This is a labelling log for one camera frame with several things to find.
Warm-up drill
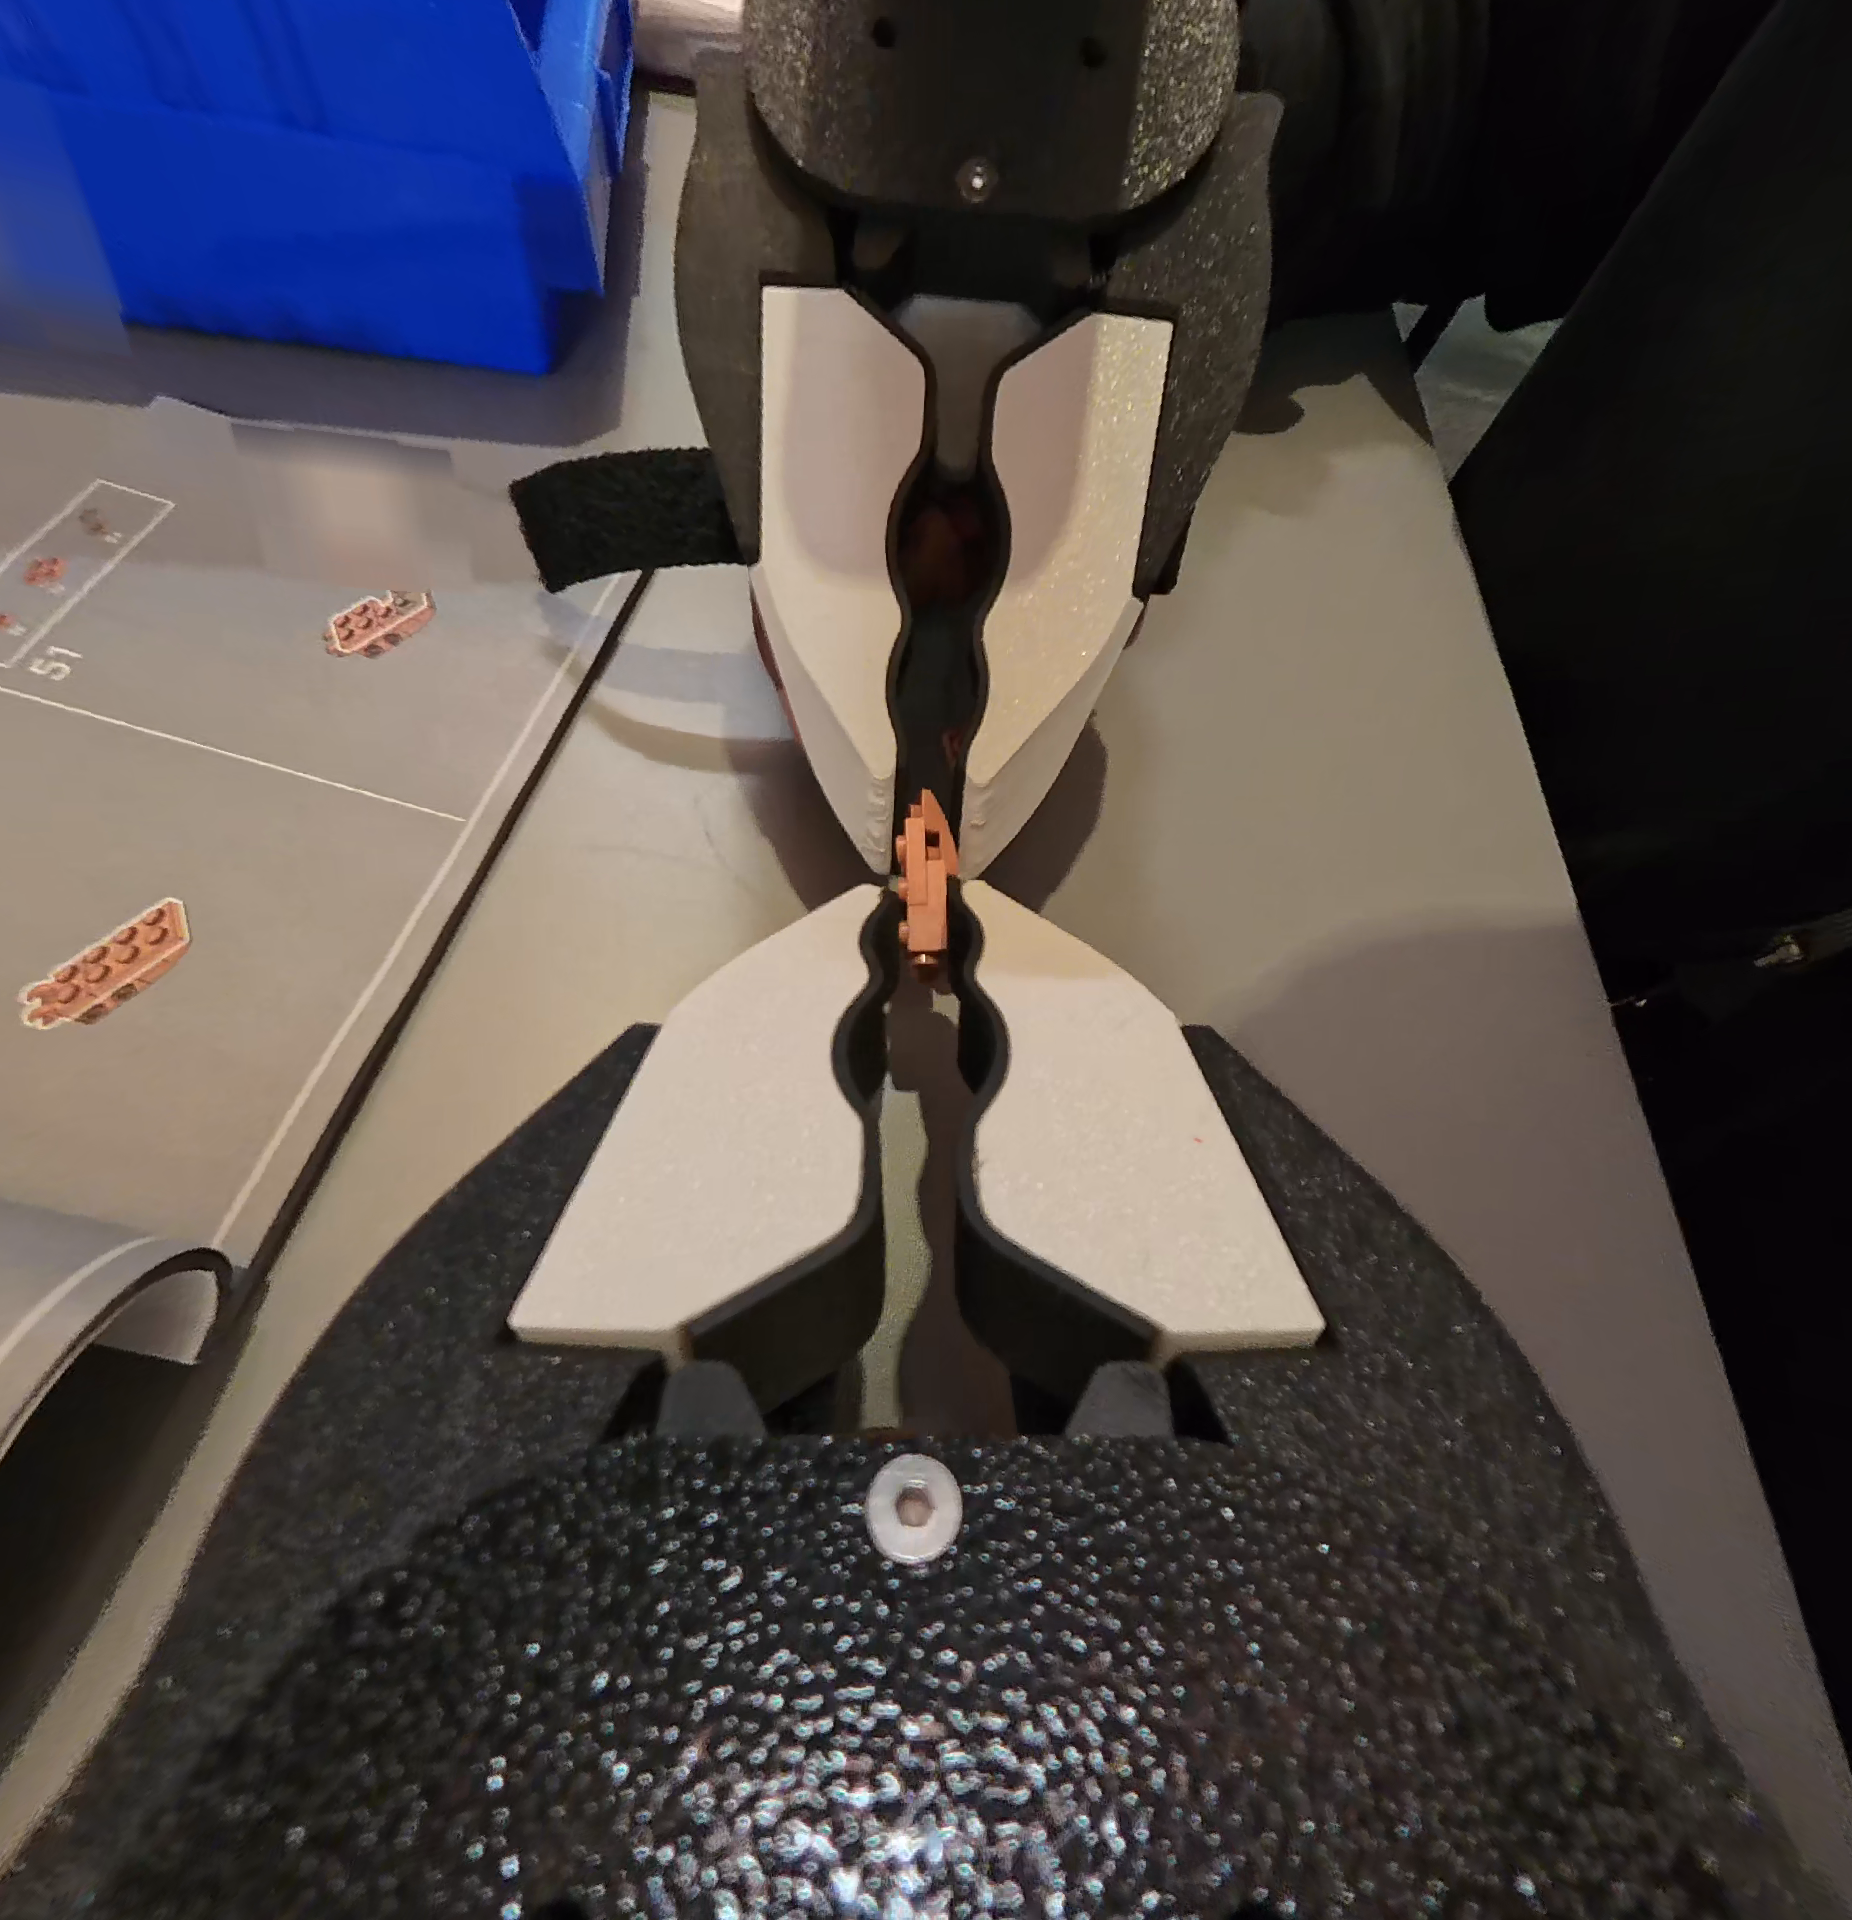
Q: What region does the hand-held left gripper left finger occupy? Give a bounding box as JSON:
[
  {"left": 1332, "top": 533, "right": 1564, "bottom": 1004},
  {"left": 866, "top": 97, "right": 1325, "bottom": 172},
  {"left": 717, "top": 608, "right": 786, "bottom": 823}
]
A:
[{"left": 509, "top": 882, "right": 887, "bottom": 1421}]

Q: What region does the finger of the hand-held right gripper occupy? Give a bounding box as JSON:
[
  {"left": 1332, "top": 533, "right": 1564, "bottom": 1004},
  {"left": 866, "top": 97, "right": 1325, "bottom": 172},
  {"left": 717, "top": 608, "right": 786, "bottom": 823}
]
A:
[
  {"left": 962, "top": 308, "right": 1177, "bottom": 877},
  {"left": 751, "top": 273, "right": 946, "bottom": 875}
]

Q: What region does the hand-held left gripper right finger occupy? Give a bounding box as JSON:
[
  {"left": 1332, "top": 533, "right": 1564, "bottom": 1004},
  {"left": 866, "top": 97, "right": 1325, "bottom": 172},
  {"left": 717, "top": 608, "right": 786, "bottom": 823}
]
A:
[{"left": 942, "top": 879, "right": 1329, "bottom": 1397}]

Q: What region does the small brown toy brick model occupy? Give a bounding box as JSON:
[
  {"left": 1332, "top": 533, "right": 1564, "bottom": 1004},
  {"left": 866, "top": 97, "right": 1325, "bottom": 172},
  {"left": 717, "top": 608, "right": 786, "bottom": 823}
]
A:
[{"left": 894, "top": 790, "right": 964, "bottom": 965}]

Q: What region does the grey instruction booklet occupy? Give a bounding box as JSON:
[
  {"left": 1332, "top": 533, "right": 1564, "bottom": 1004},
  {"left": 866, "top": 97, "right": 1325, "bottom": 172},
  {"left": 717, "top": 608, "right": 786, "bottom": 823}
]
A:
[{"left": 0, "top": 326, "right": 657, "bottom": 1501}]

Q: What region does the blue plastic bin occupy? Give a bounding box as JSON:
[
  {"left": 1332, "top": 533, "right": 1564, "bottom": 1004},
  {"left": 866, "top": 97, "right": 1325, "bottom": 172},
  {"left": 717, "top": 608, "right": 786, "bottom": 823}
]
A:
[{"left": 0, "top": 0, "right": 638, "bottom": 376}]

